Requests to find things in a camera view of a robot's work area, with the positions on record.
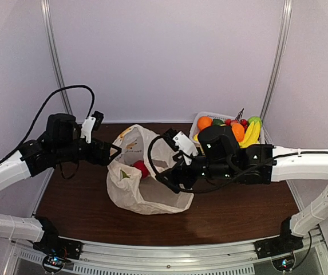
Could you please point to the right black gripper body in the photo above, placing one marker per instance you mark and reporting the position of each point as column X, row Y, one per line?
column 215, row 171

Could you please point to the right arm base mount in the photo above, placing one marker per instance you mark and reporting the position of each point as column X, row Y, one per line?
column 280, row 250

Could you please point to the yellow banana bunch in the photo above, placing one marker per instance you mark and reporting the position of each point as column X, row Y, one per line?
column 252, row 134

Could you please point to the green apple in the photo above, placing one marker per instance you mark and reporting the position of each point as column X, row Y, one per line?
column 255, row 119

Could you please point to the orange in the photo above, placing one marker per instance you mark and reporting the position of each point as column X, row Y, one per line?
column 238, row 131
column 204, row 122

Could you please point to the beige plastic bag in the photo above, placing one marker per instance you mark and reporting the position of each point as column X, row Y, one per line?
column 128, row 190

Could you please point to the red apple in bag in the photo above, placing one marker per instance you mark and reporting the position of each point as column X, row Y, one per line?
column 140, row 165

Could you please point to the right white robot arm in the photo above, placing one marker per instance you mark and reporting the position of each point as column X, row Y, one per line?
column 266, row 163

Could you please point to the aluminium front rail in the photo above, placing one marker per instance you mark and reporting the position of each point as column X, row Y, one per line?
column 225, row 258

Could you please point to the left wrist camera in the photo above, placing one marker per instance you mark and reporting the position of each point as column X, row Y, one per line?
column 90, row 124

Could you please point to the orange in basket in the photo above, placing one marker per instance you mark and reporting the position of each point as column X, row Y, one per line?
column 204, row 122

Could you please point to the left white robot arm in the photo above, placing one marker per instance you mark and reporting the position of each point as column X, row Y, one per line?
column 27, row 161

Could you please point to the right aluminium corner post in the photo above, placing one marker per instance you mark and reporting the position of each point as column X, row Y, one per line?
column 285, row 23

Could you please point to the aluminium corner post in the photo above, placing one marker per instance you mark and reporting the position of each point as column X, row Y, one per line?
column 285, row 23
column 48, row 23

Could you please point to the white plastic basket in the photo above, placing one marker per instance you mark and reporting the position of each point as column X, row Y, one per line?
column 194, row 130

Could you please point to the left aluminium corner post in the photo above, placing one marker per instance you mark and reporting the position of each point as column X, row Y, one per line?
column 48, row 23

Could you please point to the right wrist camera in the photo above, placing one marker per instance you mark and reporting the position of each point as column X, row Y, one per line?
column 179, row 142

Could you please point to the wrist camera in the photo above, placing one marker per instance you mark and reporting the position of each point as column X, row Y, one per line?
column 90, row 124
column 179, row 142

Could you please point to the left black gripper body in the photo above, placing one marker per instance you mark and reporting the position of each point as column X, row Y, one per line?
column 65, row 152

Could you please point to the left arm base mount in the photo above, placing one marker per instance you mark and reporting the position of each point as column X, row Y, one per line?
column 58, row 252

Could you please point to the green lime in basket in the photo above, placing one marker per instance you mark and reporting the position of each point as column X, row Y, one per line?
column 217, row 122

